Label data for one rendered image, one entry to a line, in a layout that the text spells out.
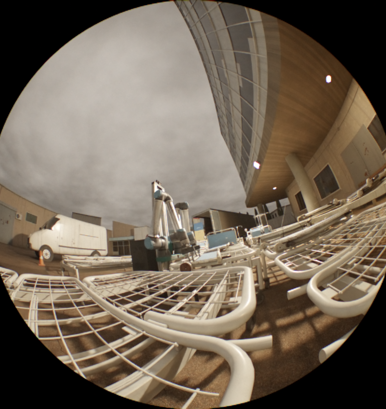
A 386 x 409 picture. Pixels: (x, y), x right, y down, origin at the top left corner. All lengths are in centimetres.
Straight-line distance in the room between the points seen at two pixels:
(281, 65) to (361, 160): 415
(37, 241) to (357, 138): 1287
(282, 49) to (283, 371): 391
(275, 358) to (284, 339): 14
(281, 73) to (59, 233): 972
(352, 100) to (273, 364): 620
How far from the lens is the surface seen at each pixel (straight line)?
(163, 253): 159
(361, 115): 596
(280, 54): 345
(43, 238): 720
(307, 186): 550
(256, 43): 490
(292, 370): 75
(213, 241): 308
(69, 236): 769
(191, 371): 78
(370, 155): 583
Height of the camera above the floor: 66
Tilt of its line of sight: 19 degrees up
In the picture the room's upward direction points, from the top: 9 degrees counter-clockwise
